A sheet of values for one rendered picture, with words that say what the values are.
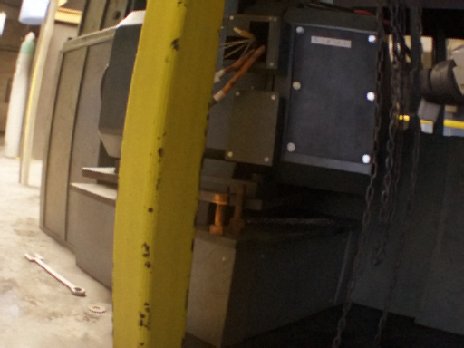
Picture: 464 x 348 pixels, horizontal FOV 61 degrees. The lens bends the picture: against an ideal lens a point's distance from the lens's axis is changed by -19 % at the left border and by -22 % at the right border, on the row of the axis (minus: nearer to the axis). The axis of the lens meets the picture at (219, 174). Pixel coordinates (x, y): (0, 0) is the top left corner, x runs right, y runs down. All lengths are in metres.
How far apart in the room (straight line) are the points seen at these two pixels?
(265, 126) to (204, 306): 0.43
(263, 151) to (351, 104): 0.22
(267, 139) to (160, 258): 0.38
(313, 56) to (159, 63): 0.44
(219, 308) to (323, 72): 0.57
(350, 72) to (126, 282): 0.63
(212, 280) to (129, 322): 0.35
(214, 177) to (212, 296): 0.27
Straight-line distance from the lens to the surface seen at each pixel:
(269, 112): 0.99
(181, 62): 0.71
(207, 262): 1.08
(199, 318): 1.13
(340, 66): 1.03
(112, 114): 1.27
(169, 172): 0.71
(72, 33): 5.95
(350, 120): 1.01
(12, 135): 5.81
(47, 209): 2.03
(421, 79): 0.90
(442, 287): 1.40
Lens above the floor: 0.48
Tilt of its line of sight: 4 degrees down
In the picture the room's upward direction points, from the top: 7 degrees clockwise
